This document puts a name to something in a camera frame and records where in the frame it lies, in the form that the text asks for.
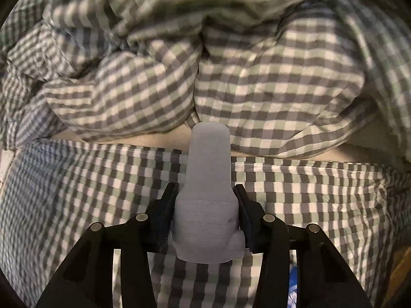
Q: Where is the checkered bed sheet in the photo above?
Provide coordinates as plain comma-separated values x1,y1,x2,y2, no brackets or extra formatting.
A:
0,139,411,308

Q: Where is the checkered duvet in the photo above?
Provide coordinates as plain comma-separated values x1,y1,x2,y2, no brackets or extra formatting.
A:
0,0,411,161

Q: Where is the grey 3D-printed tool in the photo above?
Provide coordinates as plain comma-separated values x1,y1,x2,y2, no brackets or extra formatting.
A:
172,122,246,264

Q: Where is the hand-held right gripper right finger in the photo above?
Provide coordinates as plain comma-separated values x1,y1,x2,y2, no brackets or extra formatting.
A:
233,184,373,308

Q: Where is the cardboard box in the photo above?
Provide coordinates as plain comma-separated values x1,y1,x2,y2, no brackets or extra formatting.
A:
384,247,411,305

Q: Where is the blue tissue pack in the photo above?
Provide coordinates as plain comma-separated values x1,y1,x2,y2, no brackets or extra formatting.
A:
287,265,301,308

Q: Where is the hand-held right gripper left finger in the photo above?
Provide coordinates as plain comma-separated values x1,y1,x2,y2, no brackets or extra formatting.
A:
35,182,179,308

